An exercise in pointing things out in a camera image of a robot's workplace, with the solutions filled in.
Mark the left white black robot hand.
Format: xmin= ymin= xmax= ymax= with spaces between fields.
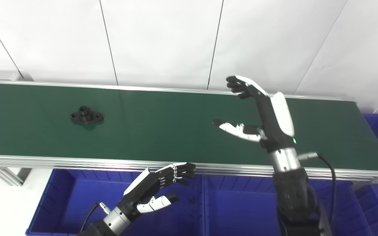
xmin=116 ymin=162 xmax=197 ymax=219

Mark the black flange metal part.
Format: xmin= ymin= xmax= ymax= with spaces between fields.
xmin=70 ymin=106 xmax=104 ymax=126

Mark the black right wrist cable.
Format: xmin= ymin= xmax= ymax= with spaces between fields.
xmin=297 ymin=151 xmax=338 ymax=230

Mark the green conveyor belt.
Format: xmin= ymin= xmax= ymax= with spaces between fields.
xmin=0 ymin=83 xmax=378 ymax=172
xmin=0 ymin=79 xmax=378 ymax=185

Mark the aluminium conveyor support leg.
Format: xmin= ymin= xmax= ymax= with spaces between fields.
xmin=0 ymin=166 xmax=24 ymax=187

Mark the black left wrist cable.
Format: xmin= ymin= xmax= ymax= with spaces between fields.
xmin=79 ymin=202 xmax=111 ymax=234

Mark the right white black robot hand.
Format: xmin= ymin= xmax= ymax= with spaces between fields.
xmin=212 ymin=75 xmax=298 ymax=153

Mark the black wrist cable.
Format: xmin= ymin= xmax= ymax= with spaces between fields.
xmin=79 ymin=202 xmax=111 ymax=234
xmin=297 ymin=151 xmax=338 ymax=230

